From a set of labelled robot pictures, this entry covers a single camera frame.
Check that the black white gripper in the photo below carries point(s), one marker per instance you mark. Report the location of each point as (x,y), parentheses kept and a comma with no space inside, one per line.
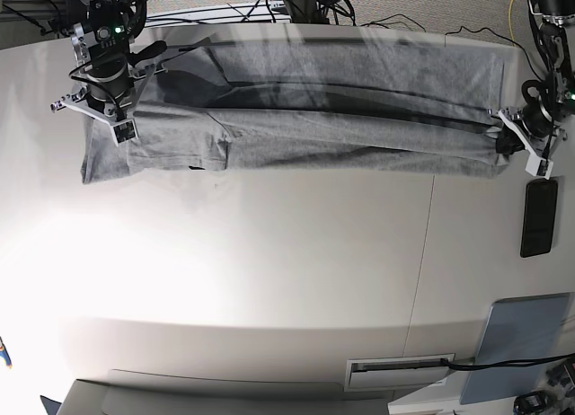
(525,129)
(107,85)

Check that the grey T-shirt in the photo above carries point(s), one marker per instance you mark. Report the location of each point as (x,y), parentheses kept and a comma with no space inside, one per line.
(382,105)

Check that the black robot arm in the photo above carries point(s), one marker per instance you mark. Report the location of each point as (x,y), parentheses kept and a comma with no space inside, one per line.
(106,34)
(549,21)

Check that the black smartphone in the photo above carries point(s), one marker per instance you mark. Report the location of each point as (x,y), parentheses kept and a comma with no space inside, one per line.
(539,217)

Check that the blue-grey tablet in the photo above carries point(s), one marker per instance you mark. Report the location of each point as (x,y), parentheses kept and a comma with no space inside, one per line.
(517,328)

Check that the blue orange pen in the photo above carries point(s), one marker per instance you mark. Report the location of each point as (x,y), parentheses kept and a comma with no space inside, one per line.
(4,355)

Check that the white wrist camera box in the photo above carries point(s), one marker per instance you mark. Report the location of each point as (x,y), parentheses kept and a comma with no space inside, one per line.
(123,131)
(537,166)

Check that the white table cable box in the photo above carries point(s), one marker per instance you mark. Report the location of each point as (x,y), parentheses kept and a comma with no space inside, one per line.
(384,374)

